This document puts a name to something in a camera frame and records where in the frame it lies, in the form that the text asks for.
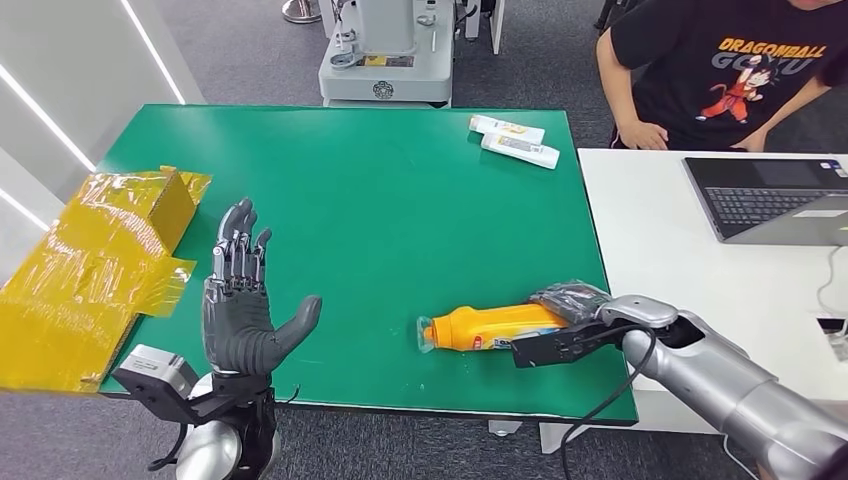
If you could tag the white machine base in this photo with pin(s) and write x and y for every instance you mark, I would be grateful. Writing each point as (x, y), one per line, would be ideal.
(397, 73)

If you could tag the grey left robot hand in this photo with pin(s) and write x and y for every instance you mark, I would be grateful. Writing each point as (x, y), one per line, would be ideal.
(238, 331)

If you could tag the grey open laptop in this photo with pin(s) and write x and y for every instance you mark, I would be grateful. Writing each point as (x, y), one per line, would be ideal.
(755, 199)

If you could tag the chrome stand base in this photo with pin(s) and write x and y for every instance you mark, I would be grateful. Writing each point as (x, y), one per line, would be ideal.
(301, 12)

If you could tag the yellow tape-wrapped cardboard box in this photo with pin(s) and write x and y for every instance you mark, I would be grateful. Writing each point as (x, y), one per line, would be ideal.
(79, 285)

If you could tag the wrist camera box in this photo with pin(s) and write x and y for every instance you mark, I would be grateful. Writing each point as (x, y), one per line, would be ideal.
(156, 368)
(550, 348)

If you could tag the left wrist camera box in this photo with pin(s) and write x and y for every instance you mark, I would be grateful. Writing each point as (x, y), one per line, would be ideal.
(156, 368)

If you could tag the white tube with yellow print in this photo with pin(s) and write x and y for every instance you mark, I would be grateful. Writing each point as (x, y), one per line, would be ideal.
(505, 128)
(521, 151)

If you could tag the orange plastic bottle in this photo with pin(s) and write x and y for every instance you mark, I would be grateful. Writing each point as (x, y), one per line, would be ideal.
(477, 328)

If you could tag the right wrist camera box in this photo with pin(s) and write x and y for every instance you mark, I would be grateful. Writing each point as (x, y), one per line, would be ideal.
(550, 348)

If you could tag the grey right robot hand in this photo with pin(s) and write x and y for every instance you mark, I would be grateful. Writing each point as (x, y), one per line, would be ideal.
(573, 301)

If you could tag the white cabinet panel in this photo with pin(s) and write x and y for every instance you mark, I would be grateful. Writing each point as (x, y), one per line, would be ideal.
(493, 23)

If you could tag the white table foot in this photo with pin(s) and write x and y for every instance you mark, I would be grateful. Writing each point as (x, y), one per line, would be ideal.
(505, 428)

